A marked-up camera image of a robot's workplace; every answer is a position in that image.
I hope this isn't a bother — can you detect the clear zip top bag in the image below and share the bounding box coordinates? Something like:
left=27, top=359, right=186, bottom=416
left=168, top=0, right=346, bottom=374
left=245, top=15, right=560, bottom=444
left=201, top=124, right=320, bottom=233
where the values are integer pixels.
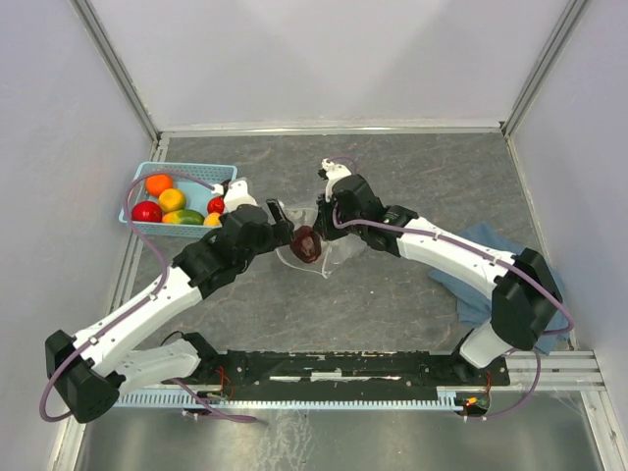
left=275, top=206, right=366, bottom=279

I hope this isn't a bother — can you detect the red bell pepper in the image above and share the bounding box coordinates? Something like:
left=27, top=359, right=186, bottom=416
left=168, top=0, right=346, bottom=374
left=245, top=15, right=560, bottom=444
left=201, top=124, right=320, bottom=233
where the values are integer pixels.
left=206, top=196, right=226, bottom=215

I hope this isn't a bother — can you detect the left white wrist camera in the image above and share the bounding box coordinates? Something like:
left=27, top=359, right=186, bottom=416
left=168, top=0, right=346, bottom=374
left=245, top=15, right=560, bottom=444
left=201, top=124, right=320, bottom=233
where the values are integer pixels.
left=213, top=178, right=258, bottom=212

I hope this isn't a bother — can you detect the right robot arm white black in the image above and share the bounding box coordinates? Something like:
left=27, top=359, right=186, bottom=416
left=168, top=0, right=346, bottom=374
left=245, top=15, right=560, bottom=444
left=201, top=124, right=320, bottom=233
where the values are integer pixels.
left=315, top=166, right=564, bottom=384

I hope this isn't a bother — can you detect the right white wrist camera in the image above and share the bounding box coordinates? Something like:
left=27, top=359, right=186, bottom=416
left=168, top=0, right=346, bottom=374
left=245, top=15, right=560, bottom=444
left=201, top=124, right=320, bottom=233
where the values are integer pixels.
left=318, top=158, right=352, bottom=183

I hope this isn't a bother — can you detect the light blue cable duct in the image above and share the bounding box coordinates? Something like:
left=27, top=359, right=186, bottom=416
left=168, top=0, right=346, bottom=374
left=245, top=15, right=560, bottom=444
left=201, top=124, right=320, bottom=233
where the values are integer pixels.
left=114, top=388, right=462, bottom=412

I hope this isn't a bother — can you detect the small yellow fruit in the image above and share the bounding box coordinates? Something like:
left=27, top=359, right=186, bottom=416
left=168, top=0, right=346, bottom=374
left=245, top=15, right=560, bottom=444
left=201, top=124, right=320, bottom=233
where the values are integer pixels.
left=203, top=212, right=221, bottom=227

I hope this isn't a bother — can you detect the yellow orange round fruit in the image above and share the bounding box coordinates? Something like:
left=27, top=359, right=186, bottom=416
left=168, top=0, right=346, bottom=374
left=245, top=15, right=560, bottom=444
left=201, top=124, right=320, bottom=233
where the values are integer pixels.
left=158, top=187, right=187, bottom=213

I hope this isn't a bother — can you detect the green yellow mango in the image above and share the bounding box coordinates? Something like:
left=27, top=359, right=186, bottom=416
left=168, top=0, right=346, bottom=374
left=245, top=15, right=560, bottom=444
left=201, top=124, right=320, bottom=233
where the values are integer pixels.
left=162, top=209, right=205, bottom=226

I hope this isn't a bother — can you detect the dark purple fruit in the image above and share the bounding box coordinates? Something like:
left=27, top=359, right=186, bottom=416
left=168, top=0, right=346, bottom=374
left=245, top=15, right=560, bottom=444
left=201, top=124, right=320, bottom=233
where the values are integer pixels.
left=289, top=226, right=322, bottom=264

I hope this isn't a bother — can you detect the blue cloth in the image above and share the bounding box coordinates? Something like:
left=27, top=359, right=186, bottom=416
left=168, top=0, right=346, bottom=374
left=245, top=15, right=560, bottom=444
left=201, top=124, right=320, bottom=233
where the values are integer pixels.
left=429, top=221, right=573, bottom=355

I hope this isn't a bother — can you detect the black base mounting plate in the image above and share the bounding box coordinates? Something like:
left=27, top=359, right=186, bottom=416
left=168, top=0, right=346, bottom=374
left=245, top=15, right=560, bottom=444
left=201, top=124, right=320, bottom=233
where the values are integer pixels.
left=162, top=331, right=510, bottom=405

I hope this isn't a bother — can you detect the red apple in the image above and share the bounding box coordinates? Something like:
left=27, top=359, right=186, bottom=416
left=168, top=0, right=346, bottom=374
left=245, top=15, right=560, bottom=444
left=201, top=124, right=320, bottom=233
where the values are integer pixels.
left=131, top=200, right=163, bottom=223

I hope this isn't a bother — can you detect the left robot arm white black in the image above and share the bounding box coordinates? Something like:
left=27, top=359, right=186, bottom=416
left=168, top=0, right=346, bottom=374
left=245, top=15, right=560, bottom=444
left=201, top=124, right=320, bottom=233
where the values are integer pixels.
left=44, top=199, right=294, bottom=423

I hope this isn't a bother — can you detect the light blue plastic basket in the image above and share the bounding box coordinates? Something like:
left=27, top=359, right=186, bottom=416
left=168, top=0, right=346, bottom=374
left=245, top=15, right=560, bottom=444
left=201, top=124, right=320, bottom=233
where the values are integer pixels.
left=119, top=162, right=237, bottom=238

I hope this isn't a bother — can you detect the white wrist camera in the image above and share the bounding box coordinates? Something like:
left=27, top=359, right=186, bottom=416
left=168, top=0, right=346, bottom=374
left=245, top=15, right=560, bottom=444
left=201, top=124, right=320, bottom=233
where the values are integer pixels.
left=213, top=178, right=258, bottom=212
left=318, top=158, right=352, bottom=183

